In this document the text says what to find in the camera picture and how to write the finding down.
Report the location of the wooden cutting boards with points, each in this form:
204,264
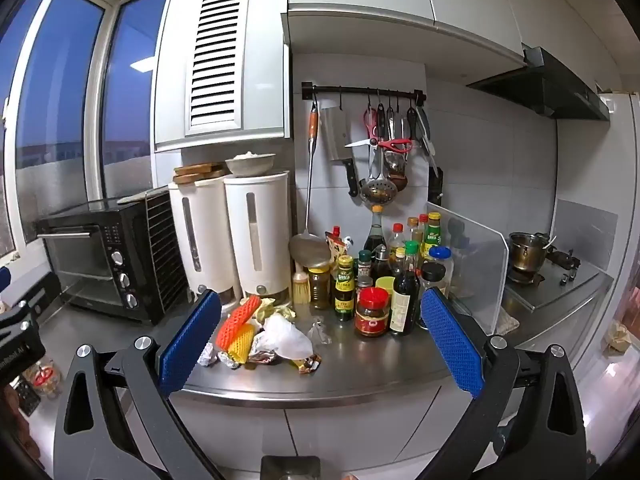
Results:
199,172

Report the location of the black lid jar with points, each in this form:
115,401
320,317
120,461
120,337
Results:
433,275

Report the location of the clear splash guard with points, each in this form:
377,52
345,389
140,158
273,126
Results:
475,270

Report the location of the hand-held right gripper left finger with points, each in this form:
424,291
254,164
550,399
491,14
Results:
187,340

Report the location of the small clear plastic wrapper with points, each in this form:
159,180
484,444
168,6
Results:
319,332

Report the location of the foil ball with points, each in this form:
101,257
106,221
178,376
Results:
207,356

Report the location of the steel ladle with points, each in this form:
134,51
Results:
397,165

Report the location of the white grain dispenser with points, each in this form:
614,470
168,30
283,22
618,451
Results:
260,230
200,240

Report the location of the black range hood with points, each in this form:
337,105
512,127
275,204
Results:
550,85

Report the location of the steel slotted skimmer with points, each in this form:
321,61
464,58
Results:
378,191

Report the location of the black hanging rail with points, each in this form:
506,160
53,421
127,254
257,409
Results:
360,91

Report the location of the yellow foam fruit net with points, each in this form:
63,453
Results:
242,345

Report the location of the black knife block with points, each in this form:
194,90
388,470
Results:
435,182

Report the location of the brown foil wrapper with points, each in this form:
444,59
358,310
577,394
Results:
262,356

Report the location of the steel pot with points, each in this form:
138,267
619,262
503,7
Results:
527,252

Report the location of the crumpled silver wrapper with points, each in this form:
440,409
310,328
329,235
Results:
231,360

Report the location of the red lid sauce jar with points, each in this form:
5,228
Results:
372,315

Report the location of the red spout pouch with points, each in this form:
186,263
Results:
336,247

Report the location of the gas stove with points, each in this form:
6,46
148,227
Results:
555,280

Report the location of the yellow bristle brush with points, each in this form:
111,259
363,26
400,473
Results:
301,290

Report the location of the dark sauce bottle green cap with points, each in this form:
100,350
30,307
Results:
404,300

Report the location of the pale yellow plastic bag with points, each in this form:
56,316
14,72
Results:
272,307

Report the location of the glass jar red contents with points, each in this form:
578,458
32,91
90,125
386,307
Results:
42,377

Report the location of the orange foam fruit net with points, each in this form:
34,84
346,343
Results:
239,322

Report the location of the hanging kitchen knife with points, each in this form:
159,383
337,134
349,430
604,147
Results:
425,130

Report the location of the small yellow lid jar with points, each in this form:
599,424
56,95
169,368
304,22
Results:
386,282

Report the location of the blue lid jar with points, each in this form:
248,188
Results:
442,255

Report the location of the black toaster oven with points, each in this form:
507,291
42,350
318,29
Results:
95,260

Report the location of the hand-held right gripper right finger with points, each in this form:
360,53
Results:
452,340

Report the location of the green label bottle yellow cap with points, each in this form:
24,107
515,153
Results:
344,290

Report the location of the grey bowl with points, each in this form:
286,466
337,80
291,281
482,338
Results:
250,165

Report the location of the white refrigerator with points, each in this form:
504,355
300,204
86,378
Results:
622,200

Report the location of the oil jar yellow lid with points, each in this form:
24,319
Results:
320,290

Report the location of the white plastic bag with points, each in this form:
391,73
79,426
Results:
287,337

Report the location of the white red snack wrapper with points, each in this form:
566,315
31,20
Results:
307,364

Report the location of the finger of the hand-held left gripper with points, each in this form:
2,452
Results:
40,292

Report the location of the white upper cabinets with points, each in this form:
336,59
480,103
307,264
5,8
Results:
425,5

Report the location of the tall dark bottle orange cap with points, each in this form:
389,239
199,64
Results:
376,235

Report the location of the white louvered cabinet door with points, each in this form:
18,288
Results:
220,50

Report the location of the spice shaker green top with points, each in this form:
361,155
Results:
364,262

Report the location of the red cap bottle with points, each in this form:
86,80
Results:
397,237

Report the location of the window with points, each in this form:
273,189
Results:
65,100

